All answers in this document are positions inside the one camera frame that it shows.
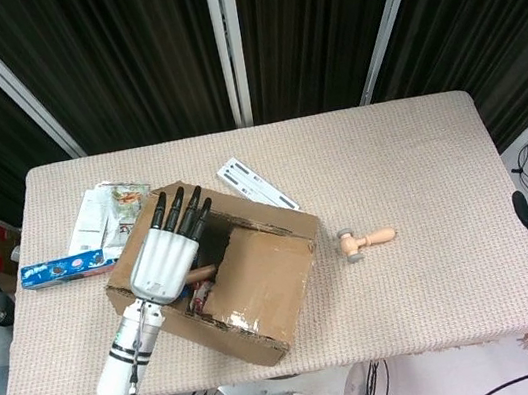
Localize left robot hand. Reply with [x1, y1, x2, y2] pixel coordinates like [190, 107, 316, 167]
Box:
[114, 181, 230, 313]

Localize brown cardboard box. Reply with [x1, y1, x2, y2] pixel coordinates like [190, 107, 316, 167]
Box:
[90, 159, 343, 393]

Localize blue cookie package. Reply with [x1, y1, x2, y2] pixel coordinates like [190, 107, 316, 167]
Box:
[17, 245, 126, 293]

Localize cardboard box with clutter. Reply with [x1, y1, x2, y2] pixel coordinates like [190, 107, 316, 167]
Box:
[0, 217, 28, 273]

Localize wooden rolling pin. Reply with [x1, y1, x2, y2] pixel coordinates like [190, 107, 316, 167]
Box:
[182, 263, 221, 287]

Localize snack bag with food print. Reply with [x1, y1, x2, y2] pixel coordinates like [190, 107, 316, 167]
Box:
[92, 176, 161, 256]

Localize white paper package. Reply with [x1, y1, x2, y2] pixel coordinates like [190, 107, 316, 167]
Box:
[57, 182, 121, 257]

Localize long white flat package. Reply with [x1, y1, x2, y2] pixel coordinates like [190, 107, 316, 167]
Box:
[214, 147, 303, 223]

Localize small wooden toy hammer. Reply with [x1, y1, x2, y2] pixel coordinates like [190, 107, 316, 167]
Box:
[334, 220, 400, 266]

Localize beige woven tablecloth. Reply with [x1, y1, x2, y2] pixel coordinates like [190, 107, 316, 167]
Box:
[0, 78, 528, 395]

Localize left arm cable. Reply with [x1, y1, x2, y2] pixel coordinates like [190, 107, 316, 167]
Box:
[115, 305, 164, 395]

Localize white partition post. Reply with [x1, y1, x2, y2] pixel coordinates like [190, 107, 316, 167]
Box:
[342, 0, 446, 106]
[0, 0, 89, 173]
[204, 0, 258, 132]

